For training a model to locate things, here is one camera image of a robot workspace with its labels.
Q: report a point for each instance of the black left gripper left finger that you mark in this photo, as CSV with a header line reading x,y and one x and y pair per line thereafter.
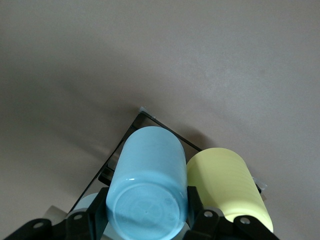
x,y
75,225

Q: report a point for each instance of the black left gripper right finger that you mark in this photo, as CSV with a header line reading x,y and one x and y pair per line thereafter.
x,y
212,227

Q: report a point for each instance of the light blue cup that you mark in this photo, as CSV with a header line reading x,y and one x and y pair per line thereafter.
x,y
147,175

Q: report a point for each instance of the yellow cup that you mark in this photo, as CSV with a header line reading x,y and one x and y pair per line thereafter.
x,y
225,180

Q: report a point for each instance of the clear tape piece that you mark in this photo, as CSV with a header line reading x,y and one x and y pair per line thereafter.
x,y
142,109
261,185

